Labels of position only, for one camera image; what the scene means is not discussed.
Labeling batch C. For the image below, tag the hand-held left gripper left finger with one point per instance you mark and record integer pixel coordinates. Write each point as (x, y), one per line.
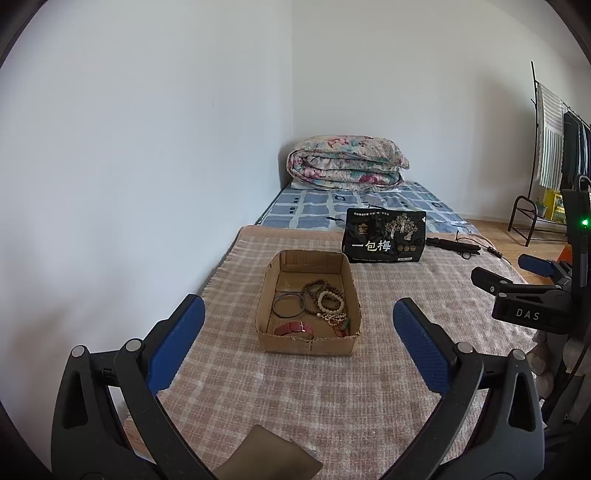
(178, 341)

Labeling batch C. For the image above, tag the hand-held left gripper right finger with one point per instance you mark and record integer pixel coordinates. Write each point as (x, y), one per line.
(422, 344)

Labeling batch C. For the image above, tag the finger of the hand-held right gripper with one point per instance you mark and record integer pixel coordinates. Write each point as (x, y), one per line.
(489, 279)
(533, 264)

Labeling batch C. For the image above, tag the dark thin bangle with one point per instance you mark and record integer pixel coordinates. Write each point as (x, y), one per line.
(273, 307)

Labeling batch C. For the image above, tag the cardboard box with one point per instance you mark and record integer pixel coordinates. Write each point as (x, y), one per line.
(304, 345)

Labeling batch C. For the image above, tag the orange object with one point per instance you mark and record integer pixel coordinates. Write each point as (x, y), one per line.
(565, 256)

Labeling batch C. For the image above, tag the pale bundle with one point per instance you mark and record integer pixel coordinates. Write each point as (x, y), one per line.
(542, 360)

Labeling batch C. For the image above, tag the black hair straightener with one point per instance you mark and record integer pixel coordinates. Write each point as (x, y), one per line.
(455, 244)

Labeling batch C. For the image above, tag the yellow crate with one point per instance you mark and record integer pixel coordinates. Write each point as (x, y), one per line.
(551, 203)

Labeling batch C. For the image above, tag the black metal stand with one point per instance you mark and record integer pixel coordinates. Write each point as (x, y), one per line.
(522, 197)

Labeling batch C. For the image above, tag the black snack bag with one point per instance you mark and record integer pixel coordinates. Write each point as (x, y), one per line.
(383, 244)

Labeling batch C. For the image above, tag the pink checked blanket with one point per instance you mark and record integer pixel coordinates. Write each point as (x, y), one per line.
(286, 392)

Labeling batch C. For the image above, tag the dark hanging clothes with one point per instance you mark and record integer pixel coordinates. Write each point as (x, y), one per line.
(575, 147)

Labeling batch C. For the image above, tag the striped hanging cloth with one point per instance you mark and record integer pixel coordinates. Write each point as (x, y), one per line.
(549, 138)

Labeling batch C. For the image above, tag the brown cardboard piece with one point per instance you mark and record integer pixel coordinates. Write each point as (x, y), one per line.
(268, 454)

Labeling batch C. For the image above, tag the black clothes rack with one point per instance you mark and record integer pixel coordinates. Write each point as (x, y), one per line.
(534, 92)

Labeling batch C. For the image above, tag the blue checked bed sheet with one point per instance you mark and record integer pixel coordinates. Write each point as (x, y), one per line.
(314, 207)

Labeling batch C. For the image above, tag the folded floral quilt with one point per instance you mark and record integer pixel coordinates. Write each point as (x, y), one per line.
(341, 161)

